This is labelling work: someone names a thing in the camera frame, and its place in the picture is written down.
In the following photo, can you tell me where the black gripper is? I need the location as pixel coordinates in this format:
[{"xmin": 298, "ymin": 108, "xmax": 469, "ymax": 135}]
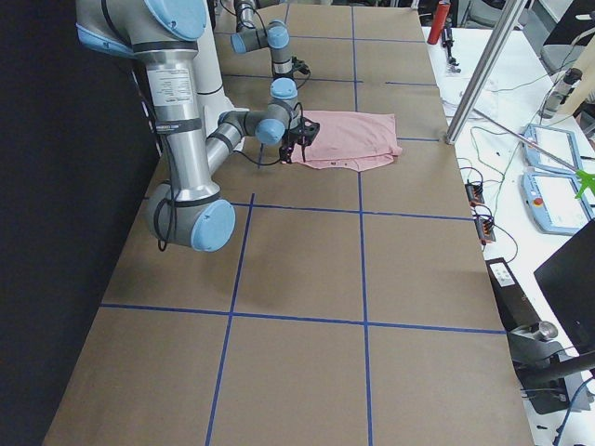
[{"xmin": 279, "ymin": 118, "xmax": 321, "ymax": 164}]

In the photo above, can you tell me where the pink Snoopy t-shirt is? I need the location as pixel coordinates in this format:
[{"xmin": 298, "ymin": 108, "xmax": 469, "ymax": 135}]
[{"xmin": 292, "ymin": 111, "xmax": 403, "ymax": 172}]

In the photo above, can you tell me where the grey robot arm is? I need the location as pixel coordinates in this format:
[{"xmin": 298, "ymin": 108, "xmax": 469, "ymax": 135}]
[
  {"xmin": 231, "ymin": 1, "xmax": 311, "ymax": 80},
  {"xmin": 76, "ymin": 1, "xmax": 320, "ymax": 252}
]

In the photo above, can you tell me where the red bottle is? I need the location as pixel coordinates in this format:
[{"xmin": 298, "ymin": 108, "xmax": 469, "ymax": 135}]
[{"xmin": 427, "ymin": 0, "xmax": 451, "ymax": 45}]

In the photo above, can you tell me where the orange black relay module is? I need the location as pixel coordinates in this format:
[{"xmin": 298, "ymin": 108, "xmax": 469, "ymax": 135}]
[{"xmin": 465, "ymin": 181, "xmax": 485, "ymax": 207}]

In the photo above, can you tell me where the teach pendant far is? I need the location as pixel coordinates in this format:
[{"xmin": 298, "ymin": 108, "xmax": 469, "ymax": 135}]
[{"xmin": 523, "ymin": 125, "xmax": 583, "ymax": 174}]

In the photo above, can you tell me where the teach pendant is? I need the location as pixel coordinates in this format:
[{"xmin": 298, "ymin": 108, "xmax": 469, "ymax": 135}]
[
  {"xmin": 521, "ymin": 171, "xmax": 594, "ymax": 236},
  {"xmin": 523, "ymin": 125, "xmax": 583, "ymax": 174}
]

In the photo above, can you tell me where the teach pendant near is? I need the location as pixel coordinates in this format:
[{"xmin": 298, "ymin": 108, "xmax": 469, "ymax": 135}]
[{"xmin": 521, "ymin": 171, "xmax": 594, "ymax": 236}]

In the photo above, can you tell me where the black box device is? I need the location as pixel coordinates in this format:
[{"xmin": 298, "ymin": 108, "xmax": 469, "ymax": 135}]
[{"xmin": 485, "ymin": 257, "xmax": 541, "ymax": 332}]

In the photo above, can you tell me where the green clamp tool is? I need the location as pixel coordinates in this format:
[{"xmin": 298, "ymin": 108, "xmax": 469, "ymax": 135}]
[{"xmin": 575, "ymin": 169, "xmax": 595, "ymax": 199}]

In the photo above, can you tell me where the black monitor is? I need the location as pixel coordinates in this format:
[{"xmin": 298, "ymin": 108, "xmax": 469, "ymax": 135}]
[{"xmin": 534, "ymin": 222, "xmax": 595, "ymax": 353}]

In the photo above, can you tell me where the aluminium frame post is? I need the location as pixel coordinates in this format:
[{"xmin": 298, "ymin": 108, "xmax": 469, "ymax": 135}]
[{"xmin": 444, "ymin": 0, "xmax": 526, "ymax": 145}]

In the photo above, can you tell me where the black camera stand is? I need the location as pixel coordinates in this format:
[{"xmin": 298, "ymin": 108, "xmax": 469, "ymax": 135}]
[{"xmin": 507, "ymin": 326, "xmax": 594, "ymax": 414}]

